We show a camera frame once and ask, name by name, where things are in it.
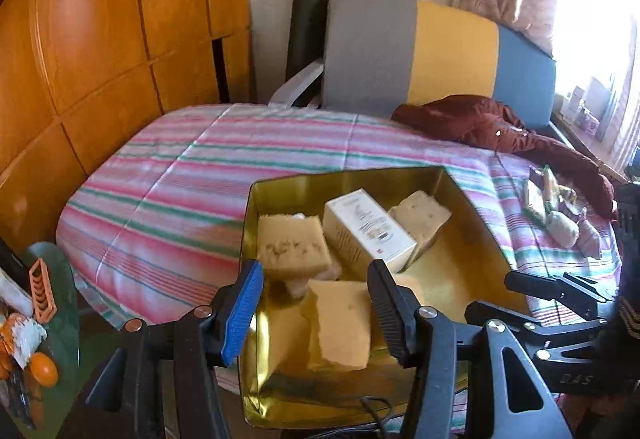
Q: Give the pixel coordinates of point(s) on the orange plastic rack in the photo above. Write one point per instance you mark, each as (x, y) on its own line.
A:
(42, 293)

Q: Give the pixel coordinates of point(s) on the grey yellow blue sofa chair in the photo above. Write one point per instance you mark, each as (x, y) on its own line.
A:
(382, 53)

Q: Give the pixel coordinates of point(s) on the orange fruit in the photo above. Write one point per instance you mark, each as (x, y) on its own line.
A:
(43, 370)

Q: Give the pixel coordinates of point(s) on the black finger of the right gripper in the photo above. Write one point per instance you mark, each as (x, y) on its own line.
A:
(587, 298)

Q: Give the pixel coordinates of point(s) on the gold tin box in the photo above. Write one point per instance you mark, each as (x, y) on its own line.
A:
(375, 341)

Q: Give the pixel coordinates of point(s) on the maroon down jacket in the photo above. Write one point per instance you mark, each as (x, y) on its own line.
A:
(484, 123)

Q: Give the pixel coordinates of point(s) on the green glass side table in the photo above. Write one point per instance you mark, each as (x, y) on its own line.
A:
(29, 410)

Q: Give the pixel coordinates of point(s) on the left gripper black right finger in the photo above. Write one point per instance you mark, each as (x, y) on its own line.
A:
(395, 309)

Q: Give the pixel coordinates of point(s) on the striped pink green bedspread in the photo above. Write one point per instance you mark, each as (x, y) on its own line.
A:
(157, 228)

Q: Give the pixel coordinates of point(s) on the white cosmetic carton box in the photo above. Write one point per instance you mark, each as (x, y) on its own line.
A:
(360, 231)

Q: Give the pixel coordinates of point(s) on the pink striped sock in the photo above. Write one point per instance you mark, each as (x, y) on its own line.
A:
(589, 240)

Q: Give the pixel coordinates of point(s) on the black rolled mat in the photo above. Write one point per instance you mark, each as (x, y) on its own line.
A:
(307, 34)

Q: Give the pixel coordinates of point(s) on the wooden window shelf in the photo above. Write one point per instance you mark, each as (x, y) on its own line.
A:
(590, 147)

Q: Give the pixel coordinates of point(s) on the orange wooden wardrobe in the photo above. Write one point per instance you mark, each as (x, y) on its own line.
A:
(80, 77)

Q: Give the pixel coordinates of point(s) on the purple box on shelf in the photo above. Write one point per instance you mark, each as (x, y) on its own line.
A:
(590, 124)

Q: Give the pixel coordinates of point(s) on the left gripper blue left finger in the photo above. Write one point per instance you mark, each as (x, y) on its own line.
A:
(238, 309)

